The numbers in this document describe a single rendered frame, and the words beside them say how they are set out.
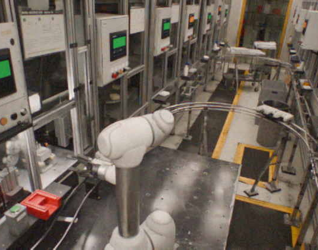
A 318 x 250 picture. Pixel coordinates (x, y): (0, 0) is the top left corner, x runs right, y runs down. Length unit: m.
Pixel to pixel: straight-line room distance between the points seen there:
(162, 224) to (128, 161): 0.48
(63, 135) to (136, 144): 1.11
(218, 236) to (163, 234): 0.46
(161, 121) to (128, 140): 0.16
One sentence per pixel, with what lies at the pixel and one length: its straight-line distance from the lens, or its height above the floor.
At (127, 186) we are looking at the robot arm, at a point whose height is 1.25.
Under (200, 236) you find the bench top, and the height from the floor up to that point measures 0.68.
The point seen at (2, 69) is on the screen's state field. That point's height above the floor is 1.65.
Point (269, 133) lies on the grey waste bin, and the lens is 4.32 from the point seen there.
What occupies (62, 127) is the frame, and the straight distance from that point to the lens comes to 2.09.
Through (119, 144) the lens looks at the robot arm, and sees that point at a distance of 1.03.
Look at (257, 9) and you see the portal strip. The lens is 9.51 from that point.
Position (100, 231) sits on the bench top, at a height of 0.68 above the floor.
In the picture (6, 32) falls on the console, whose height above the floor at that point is 1.79.
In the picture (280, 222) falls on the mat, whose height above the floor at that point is 0.01.
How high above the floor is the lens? 1.98
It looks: 26 degrees down
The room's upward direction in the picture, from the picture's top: 3 degrees clockwise
